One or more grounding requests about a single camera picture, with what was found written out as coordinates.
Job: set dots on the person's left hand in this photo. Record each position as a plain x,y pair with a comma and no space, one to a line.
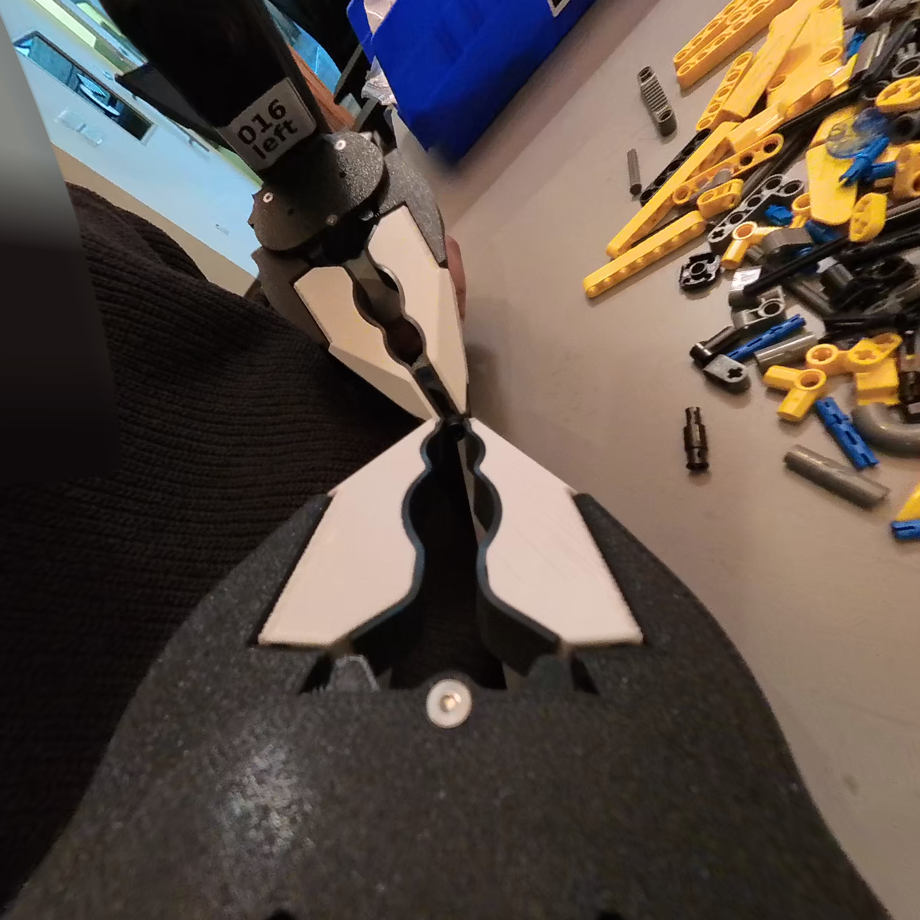
457,280

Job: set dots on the pile of mixed building pieces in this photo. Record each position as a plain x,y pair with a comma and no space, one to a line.
826,215

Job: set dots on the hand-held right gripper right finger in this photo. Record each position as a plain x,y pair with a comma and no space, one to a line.
560,568

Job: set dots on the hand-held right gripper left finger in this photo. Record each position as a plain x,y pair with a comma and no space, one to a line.
345,568

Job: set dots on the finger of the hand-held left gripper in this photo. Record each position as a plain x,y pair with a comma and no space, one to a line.
424,287
338,309

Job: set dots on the dark grey short axle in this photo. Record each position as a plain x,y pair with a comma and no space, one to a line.
634,172

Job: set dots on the clear plastic bag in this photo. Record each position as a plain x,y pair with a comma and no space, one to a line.
375,79

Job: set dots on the person's dark knit sweater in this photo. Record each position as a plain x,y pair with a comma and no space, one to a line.
180,467

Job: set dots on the black connector pin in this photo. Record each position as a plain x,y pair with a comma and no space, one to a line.
696,438
457,430

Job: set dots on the grey toothed rack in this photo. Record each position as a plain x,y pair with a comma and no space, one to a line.
656,100

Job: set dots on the blue storage bin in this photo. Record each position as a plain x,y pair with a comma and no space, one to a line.
467,65

